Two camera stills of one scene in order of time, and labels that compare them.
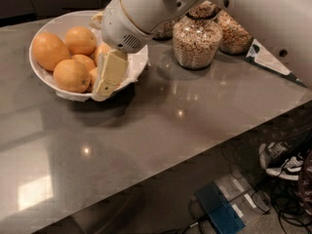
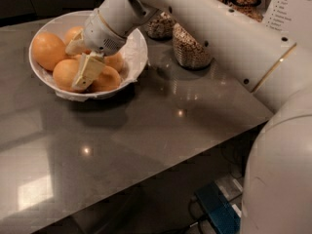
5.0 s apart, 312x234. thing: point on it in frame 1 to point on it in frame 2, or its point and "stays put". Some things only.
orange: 72,75 stays put
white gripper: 121,26 to 101,35
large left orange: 49,50 stays put
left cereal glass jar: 164,29 stays put
